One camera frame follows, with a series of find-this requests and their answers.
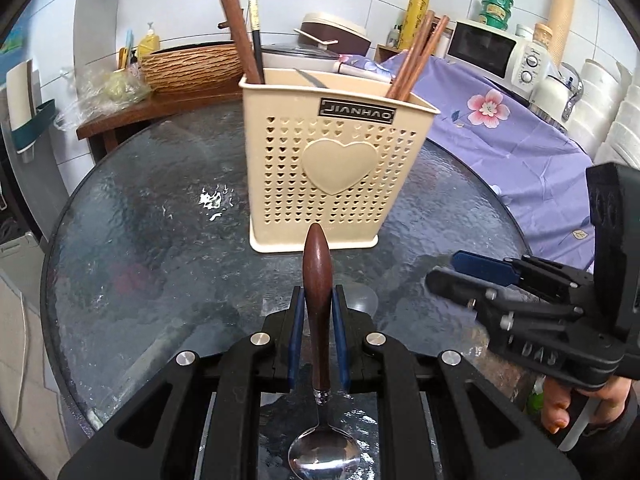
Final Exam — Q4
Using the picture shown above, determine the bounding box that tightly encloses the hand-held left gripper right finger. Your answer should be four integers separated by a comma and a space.
332, 285, 583, 480

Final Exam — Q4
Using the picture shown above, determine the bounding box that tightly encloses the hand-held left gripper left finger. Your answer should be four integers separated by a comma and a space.
57, 285, 306, 480

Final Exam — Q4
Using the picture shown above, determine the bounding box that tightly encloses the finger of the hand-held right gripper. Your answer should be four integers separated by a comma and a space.
450, 251, 596, 302
425, 267, 585, 335

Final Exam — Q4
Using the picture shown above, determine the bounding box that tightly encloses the wood-handled metal spoon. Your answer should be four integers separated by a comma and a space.
288, 222, 362, 480

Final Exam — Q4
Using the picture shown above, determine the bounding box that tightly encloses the beige perforated utensil holder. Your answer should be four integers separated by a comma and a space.
238, 67, 442, 253

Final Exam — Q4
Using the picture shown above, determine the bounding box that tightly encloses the brown wooden chopstick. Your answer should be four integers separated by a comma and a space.
385, 9, 437, 100
211, 0, 258, 83
392, 25, 441, 101
400, 15, 451, 101
222, 0, 264, 84

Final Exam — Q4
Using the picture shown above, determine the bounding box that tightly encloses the black chopstick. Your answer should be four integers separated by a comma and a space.
248, 0, 266, 85

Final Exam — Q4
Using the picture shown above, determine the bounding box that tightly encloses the person's right forearm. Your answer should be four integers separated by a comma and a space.
570, 390, 640, 480

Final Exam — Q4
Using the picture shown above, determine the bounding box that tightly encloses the person's right hand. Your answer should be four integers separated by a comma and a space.
542, 375, 628, 436

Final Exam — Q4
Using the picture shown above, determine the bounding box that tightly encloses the purple floral cloth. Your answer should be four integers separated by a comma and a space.
340, 52, 598, 271

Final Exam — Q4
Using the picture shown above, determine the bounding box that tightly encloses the stack of white bowls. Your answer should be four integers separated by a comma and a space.
565, 59, 640, 171

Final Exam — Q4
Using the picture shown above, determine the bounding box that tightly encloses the white kettle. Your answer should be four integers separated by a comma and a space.
529, 75, 576, 123

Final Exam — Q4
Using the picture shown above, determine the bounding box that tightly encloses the white microwave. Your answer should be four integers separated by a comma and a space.
445, 18, 548, 92

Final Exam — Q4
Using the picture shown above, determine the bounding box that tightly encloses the small wooden box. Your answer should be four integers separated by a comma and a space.
374, 42, 416, 64

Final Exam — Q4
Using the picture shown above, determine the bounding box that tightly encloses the stack of paper cups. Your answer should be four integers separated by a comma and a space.
549, 0, 577, 63

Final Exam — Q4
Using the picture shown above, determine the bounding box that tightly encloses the yellow wrap roll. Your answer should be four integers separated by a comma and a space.
407, 0, 435, 51

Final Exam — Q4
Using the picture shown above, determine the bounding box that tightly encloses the stack of green cans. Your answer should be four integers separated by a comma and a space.
479, 0, 516, 30

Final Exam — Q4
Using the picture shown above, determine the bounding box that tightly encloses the brown and cream rice cooker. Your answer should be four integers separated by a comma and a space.
299, 12, 373, 58

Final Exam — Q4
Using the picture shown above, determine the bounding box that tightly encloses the woven basket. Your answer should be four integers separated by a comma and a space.
137, 42, 246, 95

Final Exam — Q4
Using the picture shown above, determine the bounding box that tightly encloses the white water dispenser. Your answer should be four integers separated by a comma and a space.
0, 125, 43, 261

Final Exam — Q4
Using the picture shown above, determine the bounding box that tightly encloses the clear plastic bag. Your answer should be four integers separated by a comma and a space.
55, 65, 153, 128

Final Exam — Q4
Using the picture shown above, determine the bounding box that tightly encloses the yellow soap bottle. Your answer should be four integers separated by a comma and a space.
137, 22, 161, 58

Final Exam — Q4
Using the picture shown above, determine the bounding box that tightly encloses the white and teal wall holder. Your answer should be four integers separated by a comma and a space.
5, 59, 57, 163

